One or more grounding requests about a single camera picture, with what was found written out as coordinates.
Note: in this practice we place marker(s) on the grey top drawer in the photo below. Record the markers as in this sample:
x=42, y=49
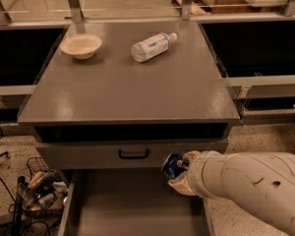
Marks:
x=65, y=156

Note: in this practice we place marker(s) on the beige paper bowl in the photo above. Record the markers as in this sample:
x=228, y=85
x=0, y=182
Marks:
x=81, y=46

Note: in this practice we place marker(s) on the clear plastic water bottle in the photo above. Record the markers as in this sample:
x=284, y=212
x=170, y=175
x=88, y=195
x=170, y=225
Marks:
x=153, y=46

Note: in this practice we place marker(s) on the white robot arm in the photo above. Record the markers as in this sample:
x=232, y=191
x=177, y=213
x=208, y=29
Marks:
x=260, y=183

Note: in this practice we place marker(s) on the blue pepsi can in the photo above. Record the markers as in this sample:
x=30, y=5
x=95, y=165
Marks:
x=174, y=165

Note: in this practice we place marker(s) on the wooden pallet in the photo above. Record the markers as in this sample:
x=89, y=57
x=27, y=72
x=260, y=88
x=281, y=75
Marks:
x=192, y=8

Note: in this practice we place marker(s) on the black wire basket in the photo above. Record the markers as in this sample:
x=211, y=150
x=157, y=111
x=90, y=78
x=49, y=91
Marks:
x=45, y=193

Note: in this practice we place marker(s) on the grey drawer cabinet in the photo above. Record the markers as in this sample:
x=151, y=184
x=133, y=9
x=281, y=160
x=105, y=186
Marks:
x=176, y=96

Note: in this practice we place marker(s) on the black drawer handle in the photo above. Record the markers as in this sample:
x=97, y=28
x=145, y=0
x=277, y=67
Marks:
x=133, y=154

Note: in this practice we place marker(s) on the open grey middle drawer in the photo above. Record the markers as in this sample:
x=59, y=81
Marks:
x=129, y=202

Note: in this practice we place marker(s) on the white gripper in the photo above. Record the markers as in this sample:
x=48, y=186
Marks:
x=197, y=173

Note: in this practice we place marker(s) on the metal railing frame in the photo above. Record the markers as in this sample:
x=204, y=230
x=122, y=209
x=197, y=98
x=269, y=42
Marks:
x=32, y=13

